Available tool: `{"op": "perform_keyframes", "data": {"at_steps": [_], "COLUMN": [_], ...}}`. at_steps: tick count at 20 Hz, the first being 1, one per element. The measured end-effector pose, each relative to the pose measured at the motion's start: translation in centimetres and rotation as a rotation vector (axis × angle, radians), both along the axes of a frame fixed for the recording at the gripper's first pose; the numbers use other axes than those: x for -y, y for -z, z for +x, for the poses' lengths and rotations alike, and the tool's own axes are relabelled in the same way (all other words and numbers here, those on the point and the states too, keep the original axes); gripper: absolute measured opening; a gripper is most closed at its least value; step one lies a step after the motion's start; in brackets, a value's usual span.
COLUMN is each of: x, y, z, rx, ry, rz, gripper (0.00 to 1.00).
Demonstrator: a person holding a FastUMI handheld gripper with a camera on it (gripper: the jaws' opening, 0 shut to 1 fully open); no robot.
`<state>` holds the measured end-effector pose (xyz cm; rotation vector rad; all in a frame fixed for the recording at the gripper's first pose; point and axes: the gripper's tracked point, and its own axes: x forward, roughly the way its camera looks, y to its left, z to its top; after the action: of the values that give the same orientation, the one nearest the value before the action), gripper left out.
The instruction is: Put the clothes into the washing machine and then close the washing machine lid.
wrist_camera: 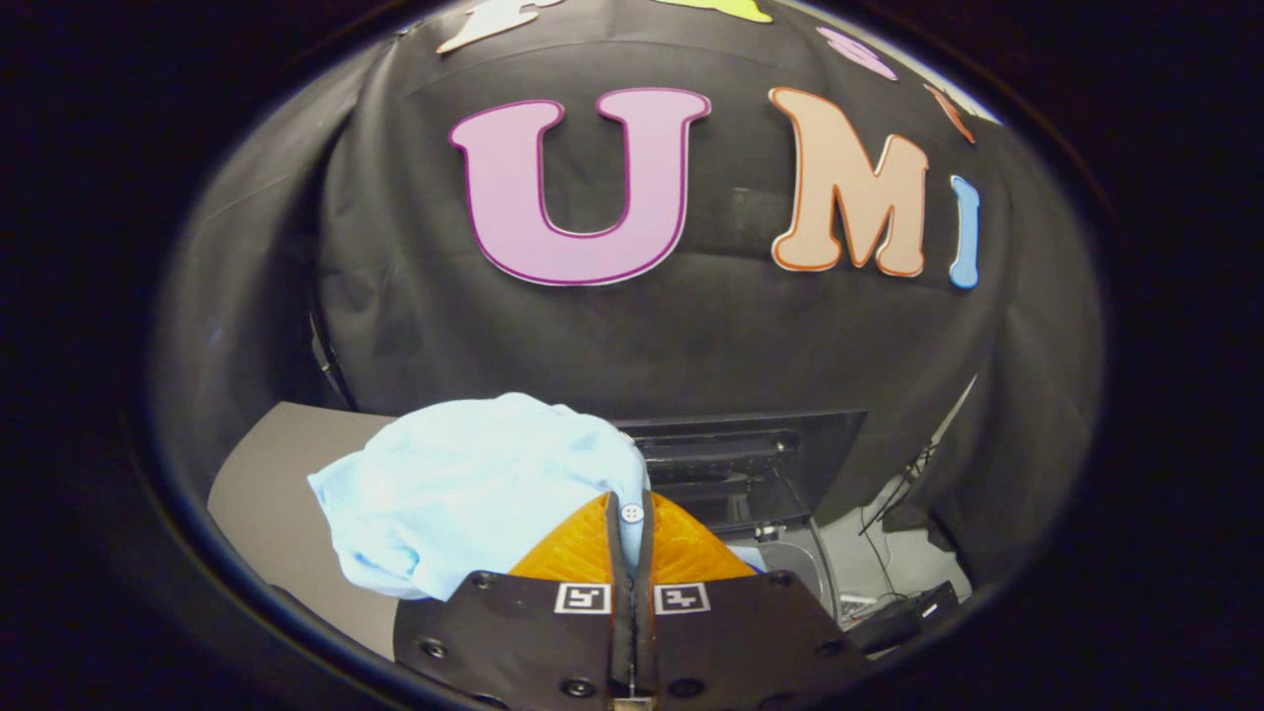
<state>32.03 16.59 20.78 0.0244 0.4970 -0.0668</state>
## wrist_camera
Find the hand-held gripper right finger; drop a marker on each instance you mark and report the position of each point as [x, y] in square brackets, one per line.
[644, 632]

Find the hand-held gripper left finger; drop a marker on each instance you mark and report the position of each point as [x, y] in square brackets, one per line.
[617, 632]

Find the light blue shirt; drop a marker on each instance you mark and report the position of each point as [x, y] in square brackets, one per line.
[464, 484]

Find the black power strip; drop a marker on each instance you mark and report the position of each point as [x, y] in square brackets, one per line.
[904, 617]

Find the black backdrop cloth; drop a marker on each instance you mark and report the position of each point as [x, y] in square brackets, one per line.
[691, 336]

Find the black light stand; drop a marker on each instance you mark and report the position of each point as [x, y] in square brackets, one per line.
[923, 459]

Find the dark beige cabinet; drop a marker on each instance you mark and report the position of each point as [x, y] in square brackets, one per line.
[267, 494]

